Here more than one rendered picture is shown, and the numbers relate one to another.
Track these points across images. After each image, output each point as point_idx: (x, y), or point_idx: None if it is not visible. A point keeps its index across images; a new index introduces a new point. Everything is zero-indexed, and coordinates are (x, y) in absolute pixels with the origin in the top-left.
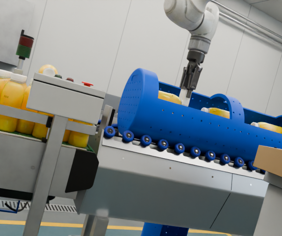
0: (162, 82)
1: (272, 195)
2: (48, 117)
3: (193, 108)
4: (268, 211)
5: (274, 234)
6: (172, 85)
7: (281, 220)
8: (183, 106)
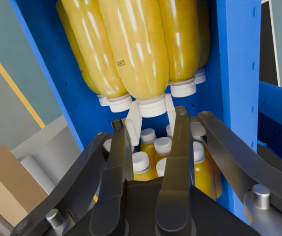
0: (221, 1)
1: (30, 153)
2: None
3: (63, 114)
4: (39, 145)
5: (41, 141)
6: (224, 77)
7: (31, 148)
8: (49, 85)
